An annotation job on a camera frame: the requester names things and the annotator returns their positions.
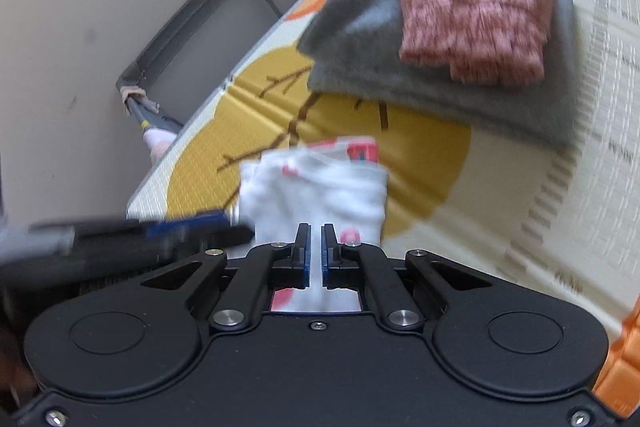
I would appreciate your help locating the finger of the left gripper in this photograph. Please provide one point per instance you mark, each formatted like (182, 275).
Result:
(158, 245)
(215, 219)

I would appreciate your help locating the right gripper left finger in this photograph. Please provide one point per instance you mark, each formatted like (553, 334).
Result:
(265, 269)

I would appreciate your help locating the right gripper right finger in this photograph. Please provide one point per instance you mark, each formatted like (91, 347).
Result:
(366, 269)

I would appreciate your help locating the white strawberry print shirt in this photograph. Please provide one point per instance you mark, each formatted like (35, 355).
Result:
(337, 182)

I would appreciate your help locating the grey folded garment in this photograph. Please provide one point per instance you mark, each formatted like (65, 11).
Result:
(355, 47)

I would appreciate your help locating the colourful foam play mat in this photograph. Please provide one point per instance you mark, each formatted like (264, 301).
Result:
(561, 221)

